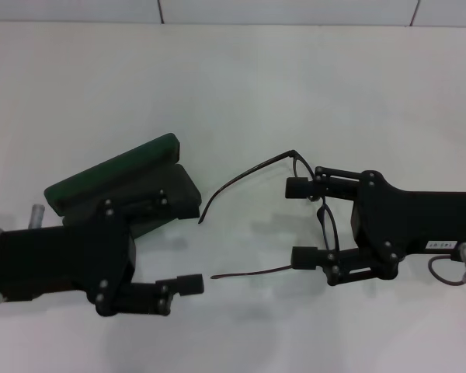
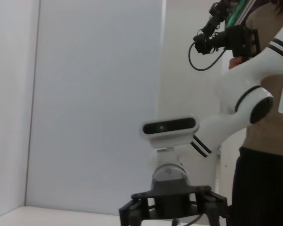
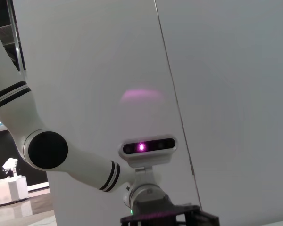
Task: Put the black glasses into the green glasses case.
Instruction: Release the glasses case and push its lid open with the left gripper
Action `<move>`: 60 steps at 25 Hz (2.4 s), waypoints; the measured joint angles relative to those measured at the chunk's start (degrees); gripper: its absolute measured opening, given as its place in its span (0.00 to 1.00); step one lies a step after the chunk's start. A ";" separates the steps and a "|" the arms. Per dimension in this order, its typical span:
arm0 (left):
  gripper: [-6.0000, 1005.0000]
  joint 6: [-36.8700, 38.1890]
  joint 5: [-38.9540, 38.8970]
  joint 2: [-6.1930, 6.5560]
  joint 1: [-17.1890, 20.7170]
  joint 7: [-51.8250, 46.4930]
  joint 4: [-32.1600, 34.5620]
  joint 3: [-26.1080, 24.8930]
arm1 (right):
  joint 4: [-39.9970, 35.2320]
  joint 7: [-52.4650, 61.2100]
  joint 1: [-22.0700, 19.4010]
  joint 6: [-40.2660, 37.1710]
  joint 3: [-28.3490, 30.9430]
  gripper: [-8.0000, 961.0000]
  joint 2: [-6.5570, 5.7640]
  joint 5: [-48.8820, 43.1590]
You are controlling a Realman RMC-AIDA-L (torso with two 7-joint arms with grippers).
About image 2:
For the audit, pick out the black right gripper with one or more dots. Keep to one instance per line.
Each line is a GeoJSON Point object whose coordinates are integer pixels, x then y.
{"type": "Point", "coordinates": [171, 200]}

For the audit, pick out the person in beige shirt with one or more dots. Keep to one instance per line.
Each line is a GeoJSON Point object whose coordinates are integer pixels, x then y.
{"type": "Point", "coordinates": [261, 188]}

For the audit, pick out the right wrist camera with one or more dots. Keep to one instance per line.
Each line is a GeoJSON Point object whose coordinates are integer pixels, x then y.
{"type": "Point", "coordinates": [169, 131]}

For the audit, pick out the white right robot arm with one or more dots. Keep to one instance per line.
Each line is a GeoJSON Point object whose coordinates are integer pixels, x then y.
{"type": "Point", "coordinates": [238, 77]}

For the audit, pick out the right camera mounting bracket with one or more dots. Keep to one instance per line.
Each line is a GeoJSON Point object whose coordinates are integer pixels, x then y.
{"type": "Point", "coordinates": [167, 157]}

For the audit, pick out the operator hand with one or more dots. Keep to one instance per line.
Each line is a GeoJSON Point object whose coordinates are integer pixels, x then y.
{"type": "Point", "coordinates": [235, 61]}

